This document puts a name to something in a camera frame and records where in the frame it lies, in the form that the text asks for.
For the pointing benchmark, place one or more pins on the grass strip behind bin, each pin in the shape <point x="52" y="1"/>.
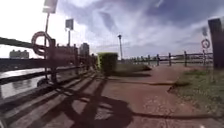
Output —
<point x="130" y="68"/>

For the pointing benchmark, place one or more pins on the tall building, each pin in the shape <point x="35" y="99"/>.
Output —
<point x="84" y="49"/>

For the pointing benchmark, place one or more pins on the red paved path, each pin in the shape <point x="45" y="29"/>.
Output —
<point x="140" y="96"/>

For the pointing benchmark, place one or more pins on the reddish building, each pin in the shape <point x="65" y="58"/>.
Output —
<point x="63" y="52"/>

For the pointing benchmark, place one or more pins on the wooden fence with posts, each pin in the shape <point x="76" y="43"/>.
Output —
<point x="170" y="59"/>

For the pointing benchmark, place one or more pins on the rectangular sign on pole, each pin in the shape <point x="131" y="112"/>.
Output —
<point x="69" y="24"/>

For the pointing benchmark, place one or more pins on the low wide building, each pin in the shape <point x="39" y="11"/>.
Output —
<point x="19" y="54"/>

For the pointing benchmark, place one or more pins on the grass patch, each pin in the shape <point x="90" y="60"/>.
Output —
<point x="203" y="88"/>

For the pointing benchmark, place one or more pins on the round red-rimmed sign on pole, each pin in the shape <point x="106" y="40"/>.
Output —
<point x="205" y="43"/>

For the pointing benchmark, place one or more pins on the water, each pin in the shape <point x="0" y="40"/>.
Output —
<point x="16" y="85"/>

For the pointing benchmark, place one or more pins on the dark lamp post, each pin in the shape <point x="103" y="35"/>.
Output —
<point x="120" y="46"/>

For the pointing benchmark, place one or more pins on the dark wooden rail fence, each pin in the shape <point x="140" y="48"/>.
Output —
<point x="20" y="62"/>

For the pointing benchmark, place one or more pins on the dark thick post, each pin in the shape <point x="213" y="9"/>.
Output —
<point x="216" y="43"/>

